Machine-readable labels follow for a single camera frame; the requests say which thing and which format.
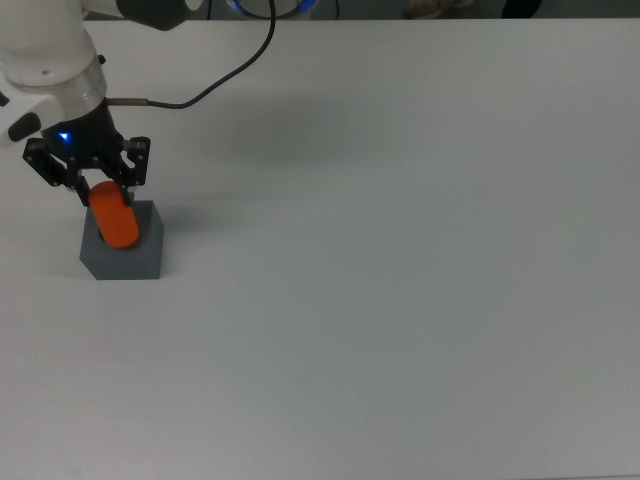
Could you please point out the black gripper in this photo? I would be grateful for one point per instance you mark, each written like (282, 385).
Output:
(90, 140)

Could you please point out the orange cylinder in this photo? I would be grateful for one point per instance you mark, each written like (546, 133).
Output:
(117, 220)

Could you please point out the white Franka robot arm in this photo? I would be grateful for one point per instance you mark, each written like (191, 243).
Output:
(45, 45)

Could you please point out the grey block with round hole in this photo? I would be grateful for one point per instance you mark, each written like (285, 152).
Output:
(145, 260)

